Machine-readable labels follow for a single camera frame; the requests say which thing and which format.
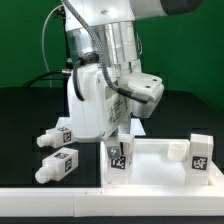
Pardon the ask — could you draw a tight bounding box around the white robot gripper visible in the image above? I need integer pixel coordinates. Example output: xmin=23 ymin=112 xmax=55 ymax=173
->
xmin=67 ymin=64 xmax=132 ymax=159

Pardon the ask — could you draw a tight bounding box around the white square table top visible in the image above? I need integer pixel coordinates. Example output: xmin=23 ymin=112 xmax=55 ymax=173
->
xmin=101 ymin=139 xmax=224 ymax=186

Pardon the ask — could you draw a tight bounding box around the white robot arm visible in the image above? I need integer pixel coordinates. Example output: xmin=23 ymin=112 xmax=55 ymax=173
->
xmin=62 ymin=0 xmax=203 ymax=159

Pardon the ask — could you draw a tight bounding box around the paper sheet with markers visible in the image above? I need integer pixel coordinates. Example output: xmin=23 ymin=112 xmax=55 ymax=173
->
xmin=56 ymin=117 xmax=146 ymax=136

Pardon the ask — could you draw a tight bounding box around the white L-shaped fence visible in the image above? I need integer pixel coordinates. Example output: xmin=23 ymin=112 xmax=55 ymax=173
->
xmin=0 ymin=146 xmax=224 ymax=218

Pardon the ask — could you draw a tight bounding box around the black cable on table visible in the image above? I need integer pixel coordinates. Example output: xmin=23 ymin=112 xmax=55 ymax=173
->
xmin=22 ymin=70 xmax=73 ymax=88

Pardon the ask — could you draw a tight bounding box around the black camera on stand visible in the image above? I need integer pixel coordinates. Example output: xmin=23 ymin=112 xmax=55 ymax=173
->
xmin=53 ymin=5 xmax=73 ymax=70

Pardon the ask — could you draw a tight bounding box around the grey camera cable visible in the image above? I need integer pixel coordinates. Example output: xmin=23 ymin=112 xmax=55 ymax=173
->
xmin=41 ymin=3 xmax=68 ymax=88

